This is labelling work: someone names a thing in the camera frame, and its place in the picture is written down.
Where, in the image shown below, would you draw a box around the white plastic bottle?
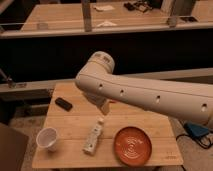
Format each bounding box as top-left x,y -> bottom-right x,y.
83,118 -> 104,155

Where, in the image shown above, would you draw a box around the black cable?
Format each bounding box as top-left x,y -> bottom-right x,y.
175,128 -> 213,150

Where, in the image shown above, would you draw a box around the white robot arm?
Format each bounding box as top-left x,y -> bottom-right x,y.
75,51 -> 213,129

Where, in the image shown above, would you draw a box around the black rectangular block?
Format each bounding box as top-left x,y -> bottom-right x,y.
55,97 -> 72,111

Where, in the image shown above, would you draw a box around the white paper on far table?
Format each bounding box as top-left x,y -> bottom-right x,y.
93,5 -> 115,12

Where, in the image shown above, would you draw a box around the black items on far table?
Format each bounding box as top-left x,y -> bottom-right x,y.
123,0 -> 152,13

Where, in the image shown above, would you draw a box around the white cloth on far table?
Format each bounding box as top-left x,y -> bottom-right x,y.
96,20 -> 117,27

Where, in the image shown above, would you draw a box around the blue power adapter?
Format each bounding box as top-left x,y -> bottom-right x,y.
184,122 -> 210,139

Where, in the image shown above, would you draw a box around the metal post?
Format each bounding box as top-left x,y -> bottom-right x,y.
81,0 -> 92,32

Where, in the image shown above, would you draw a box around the orange ceramic plate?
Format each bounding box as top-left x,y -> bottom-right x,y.
113,126 -> 152,167

